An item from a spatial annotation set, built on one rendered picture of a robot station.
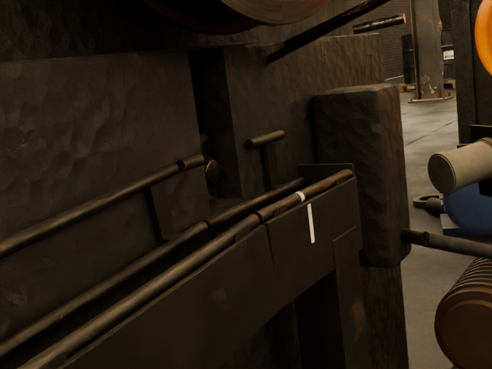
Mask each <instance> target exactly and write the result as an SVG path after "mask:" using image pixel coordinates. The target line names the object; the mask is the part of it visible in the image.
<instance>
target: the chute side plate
mask: <svg viewBox="0 0 492 369"><path fill-rule="evenodd" d="M308 204H310V205H311V212H312V219H313V232H314V239H315V242H313V243H311V236H310V224H309V217H308ZM354 226H356V228H357V241H358V250H360V249H362V248H363V245H362V231H361V222H360V215H359V200H358V192H357V178H355V177H352V178H350V179H348V180H346V181H344V182H343V183H341V184H339V185H337V186H335V187H333V188H331V189H329V190H327V191H325V192H323V193H321V194H319V195H317V196H315V197H314V198H312V199H310V200H308V201H306V202H304V203H302V204H300V205H298V206H295V207H294V208H292V209H290V210H288V211H287V212H284V213H282V214H281V215H278V216H277V217H274V218H272V219H271V220H268V221H266V222H265V223H264V224H263V225H260V226H259V227H257V228H255V229H254V230H252V231H251V232H250V233H249V234H247V235H246V236H244V237H242V238H241V239H240V240H239V241H237V242H235V243H234V244H232V245H231V246H230V247H228V248H227V249H225V250H224V251H223V252H221V253H220V254H218V255H217V256H215V257H214V258H213V259H211V260H210V261H208V262H207V263H205V264H204V265H203V266H201V267H200V268H198V269H197V270H196V271H194V272H193V273H191V274H190V275H188V276H187V277H186V278H184V279H183V280H181V281H179V282H178V283H177V284H176V285H174V286H172V287H171V288H170V289H168V290H167V291H165V292H164V293H163V294H161V295H159V296H158V297H157V298H156V299H154V300H152V301H151V302H150V303H149V304H147V305H145V306H144V307H142V308H141V309H140V310H138V311H137V312H135V313H134V314H132V315H131V316H130V317H128V318H127V319H125V320H124V321H123V322H121V323H120V324H118V325H117V326H115V327H114V328H113V329H111V330H110V331H108V332H106V333H105V334H104V335H103V336H101V337H100V338H98V339H97V340H96V341H94V342H93V343H91V344H90V345H88V346H87V347H86V348H84V349H83V350H81V351H79V352H78V353H77V354H76V355H74V356H73V357H71V358H69V359H68V360H67V361H66V362H64V363H63V364H61V365H60V366H58V367H57V368H56V369H218V368H219V367H220V366H221V365H222V364H223V363H224V362H225V361H226V360H227V359H228V358H229V357H231V356H232V355H233V354H234V353H235V352H236V351H237V350H238V349H239V348H240V347H241V346H242V345H243V344H244V343H246V342H247V341H248V340H249V339H250V338H251V337H252V336H253V335H254V334H255V333H256V332H257V331H259V330H260V328H262V326H263V325H265V323H267V322H268V320H270V319H271V318H272V317H273V316H274V315H275V314H276V313H277V312H278V311H279V310H280V309H282V308H283V307H285V306H286V305H287V304H288V303H289V302H291V301H292V300H294V299H295V298H297V297H298V296H299V295H300V294H302V293H303V292H304V291H306V290H307V289H309V288H310V287H311V286H312V285H314V284H315V283H317V282H318V281H319V280H320V279H322V278H323V277H324V276H325V275H327V274H328V273H330V272H331V271H332V270H333V269H334V268H335V262H334V255H333V247H332V241H333V240H334V239H336V238H338V237H339V236H340V235H342V234H344V233H345V232H347V231H348V230H349V229H351V228H353V227H354Z"/></svg>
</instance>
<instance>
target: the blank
mask: <svg viewBox="0 0 492 369"><path fill-rule="evenodd" d="M475 42H476V46H477V52H478V54H479V57H480V60H481V62H482V64H483V65H484V67H485V68H486V70H487V71H488V72H489V73H490V74H491V75H492V0H483V1H482V4H481V5H480V8H479V10H478V13H477V18H476V23H475Z"/></svg>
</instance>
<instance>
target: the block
mask: <svg viewBox="0 0 492 369"><path fill-rule="evenodd" d="M312 109H313V122H314V129H315V137H316V149H317V157H318V164H327V163H353V164H354V173H355V175H356V178H357V192H358V200H359V215H360V222H361V231H362V245H363V248H362V249H360V250H359V264H360V266H361V267H375V268H384V269H390V268H393V267H396V266H397V265H398V264H399V263H400V262H401V261H402V260H403V259H404V258H405V257H406V256H407V255H408V254H410V252H411V243H408V242H402V241H401V239H400V230H401V229H402V227H404V228H410V219H409V202H408V193H407V183H406V165H405V156H404V146H403V128H402V119H401V109H400V92H399V89H398V86H397V85H395V84H392V83H380V84H373V85H364V86H350V87H342V88H336V89H330V90H326V91H323V92H319V93H317V94H315V95H314V96H313V99H312Z"/></svg>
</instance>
